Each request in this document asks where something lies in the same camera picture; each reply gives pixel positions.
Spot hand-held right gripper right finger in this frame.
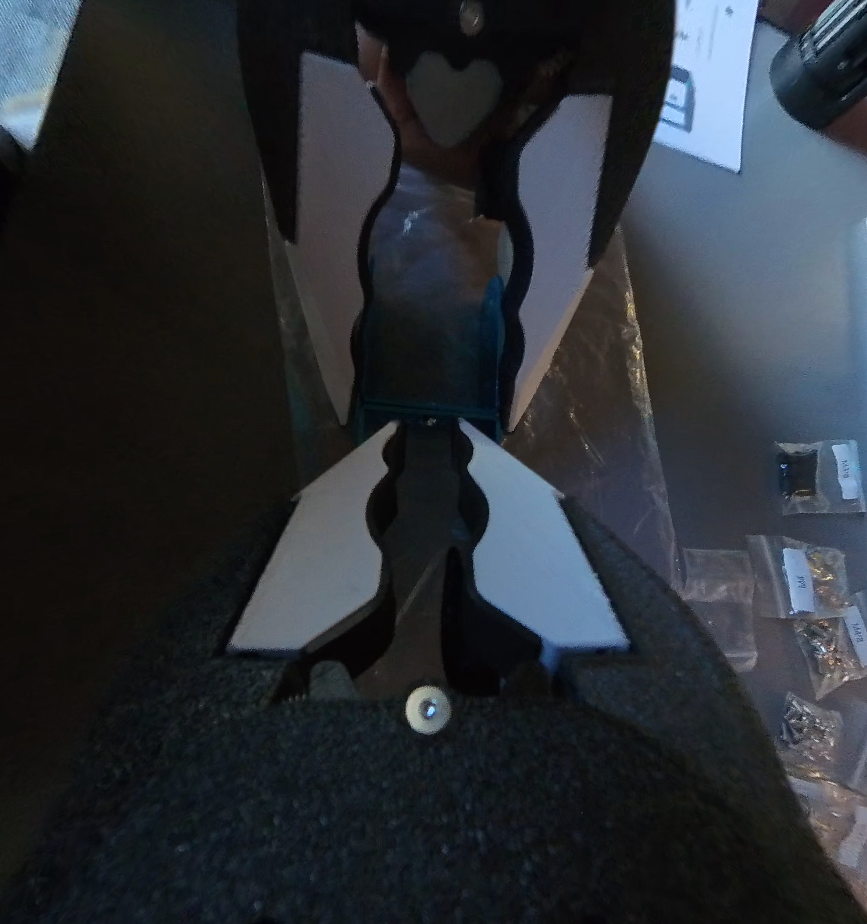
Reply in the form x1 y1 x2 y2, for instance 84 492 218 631
456 417 633 668

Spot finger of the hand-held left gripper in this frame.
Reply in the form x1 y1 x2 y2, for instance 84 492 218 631
491 92 616 436
262 52 407 428

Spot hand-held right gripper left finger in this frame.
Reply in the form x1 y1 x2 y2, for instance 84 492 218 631
227 421 405 658

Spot large clear plastic bag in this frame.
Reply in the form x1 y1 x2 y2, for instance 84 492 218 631
263 169 678 578

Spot grey desk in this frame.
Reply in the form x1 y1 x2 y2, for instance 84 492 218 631
0 0 867 924

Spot person's left hand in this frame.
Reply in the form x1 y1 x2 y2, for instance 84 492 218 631
361 29 479 190

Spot white instruction manual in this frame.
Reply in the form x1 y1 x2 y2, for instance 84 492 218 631
653 0 761 174

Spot black cylindrical bit holder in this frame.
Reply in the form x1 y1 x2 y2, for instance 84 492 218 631
769 0 867 132

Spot pile of small hardware bags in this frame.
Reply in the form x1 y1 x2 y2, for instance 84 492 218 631
682 534 867 912

